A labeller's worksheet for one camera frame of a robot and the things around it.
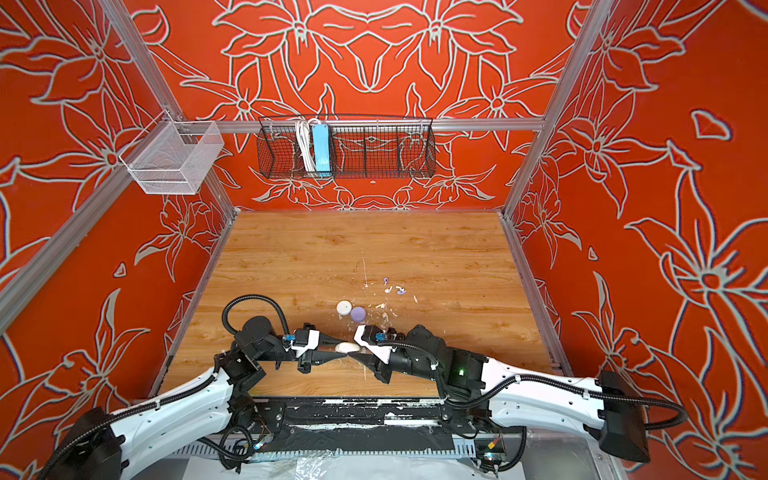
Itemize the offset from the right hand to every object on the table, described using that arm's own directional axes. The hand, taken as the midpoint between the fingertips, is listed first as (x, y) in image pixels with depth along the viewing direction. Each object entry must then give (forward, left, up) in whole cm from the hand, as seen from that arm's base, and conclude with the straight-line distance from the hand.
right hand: (350, 345), depth 65 cm
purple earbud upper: (+29, -9, -19) cm, 35 cm away
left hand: (0, +1, -2) cm, 2 cm away
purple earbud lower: (+24, -13, -19) cm, 34 cm away
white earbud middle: (+25, -9, -19) cm, 33 cm away
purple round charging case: (+16, 0, -18) cm, 24 cm away
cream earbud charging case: (0, +1, 0) cm, 1 cm away
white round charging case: (+19, +5, -19) cm, 27 cm away
